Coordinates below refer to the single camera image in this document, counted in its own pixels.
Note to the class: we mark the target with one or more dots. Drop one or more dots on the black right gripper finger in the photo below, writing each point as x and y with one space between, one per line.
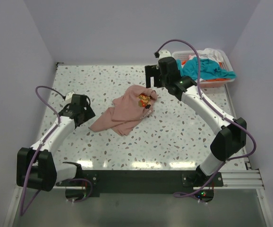
157 81
149 73

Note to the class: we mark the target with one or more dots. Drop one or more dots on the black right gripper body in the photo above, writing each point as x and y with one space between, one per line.
164 81

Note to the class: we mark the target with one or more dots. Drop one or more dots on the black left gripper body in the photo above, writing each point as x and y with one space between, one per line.
87 106

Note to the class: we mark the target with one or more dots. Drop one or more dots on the pink printed t-shirt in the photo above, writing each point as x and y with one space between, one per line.
127 111

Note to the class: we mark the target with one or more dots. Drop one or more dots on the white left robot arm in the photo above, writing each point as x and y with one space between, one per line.
36 168

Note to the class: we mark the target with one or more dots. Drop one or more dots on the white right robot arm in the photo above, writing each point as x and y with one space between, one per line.
230 136

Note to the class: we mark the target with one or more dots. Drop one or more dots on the teal t-shirt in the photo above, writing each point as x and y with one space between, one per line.
209 69

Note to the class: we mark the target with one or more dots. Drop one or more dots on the white t-shirt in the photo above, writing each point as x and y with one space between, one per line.
212 54

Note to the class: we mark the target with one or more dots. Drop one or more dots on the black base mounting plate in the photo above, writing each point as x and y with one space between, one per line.
179 183

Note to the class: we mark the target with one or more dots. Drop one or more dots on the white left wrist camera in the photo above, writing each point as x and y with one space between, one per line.
68 96

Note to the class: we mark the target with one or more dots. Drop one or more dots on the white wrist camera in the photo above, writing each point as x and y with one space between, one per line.
68 96
162 54

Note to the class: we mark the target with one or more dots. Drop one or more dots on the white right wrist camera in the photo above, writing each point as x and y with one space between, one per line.
162 54

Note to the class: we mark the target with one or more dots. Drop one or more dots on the aluminium rail frame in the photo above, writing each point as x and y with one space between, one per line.
243 179

